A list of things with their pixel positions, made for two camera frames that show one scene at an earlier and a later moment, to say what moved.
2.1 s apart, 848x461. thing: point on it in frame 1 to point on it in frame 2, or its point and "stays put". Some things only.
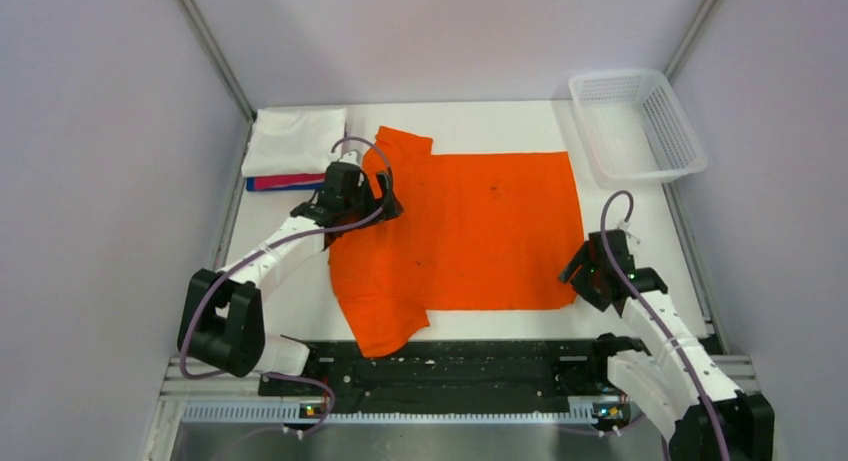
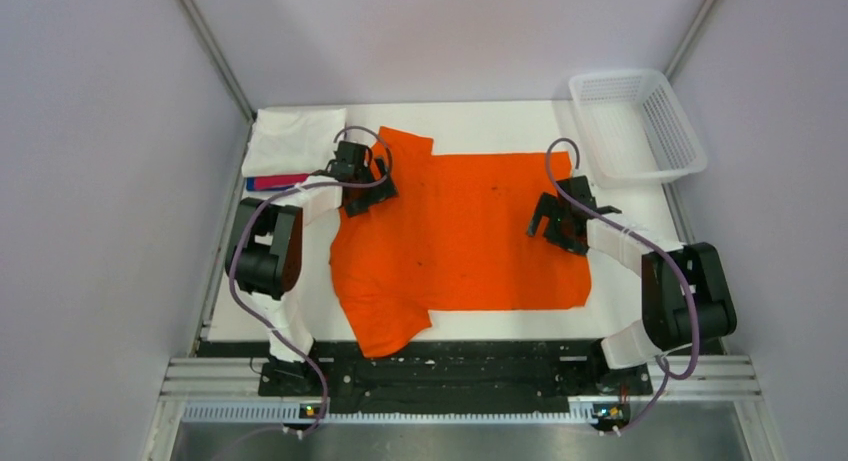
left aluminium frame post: x=214 y=47 stays put
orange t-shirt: x=475 y=232 stays put
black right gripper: x=584 y=259 to x=548 y=202
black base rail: x=459 y=376 stays put
